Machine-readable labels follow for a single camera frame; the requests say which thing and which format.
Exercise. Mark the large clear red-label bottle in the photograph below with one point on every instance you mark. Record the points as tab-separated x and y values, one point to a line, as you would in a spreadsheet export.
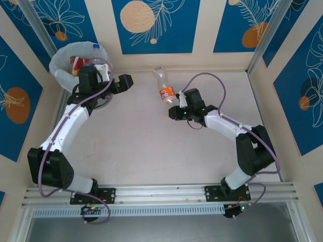
87	61

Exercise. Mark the amber tea bottle red label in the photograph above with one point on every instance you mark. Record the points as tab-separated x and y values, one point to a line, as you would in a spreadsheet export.
75	65

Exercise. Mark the blue label cola bottle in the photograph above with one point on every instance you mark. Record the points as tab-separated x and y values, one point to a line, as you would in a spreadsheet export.
97	49

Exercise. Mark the orange label clear bottle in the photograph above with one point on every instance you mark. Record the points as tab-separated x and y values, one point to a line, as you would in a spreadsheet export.
165	93

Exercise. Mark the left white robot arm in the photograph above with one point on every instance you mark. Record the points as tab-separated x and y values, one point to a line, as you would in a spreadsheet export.
68	123

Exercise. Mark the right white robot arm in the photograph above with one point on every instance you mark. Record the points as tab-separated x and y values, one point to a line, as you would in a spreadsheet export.
222	123

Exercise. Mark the white plastic waste bin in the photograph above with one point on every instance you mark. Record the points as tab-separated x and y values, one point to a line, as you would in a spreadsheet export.
59	60

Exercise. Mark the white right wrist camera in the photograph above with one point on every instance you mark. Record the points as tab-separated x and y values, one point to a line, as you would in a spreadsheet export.
182	99

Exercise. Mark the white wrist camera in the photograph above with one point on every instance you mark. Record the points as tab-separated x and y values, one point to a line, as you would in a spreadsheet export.
103	69
182	99

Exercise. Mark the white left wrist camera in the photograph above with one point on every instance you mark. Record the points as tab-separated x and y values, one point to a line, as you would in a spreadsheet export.
103	69

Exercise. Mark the aluminium frame post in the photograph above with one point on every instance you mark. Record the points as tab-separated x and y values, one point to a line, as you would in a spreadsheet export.
38	25
267	32

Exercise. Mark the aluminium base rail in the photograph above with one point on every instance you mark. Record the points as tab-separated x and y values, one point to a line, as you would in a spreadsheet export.
164	192

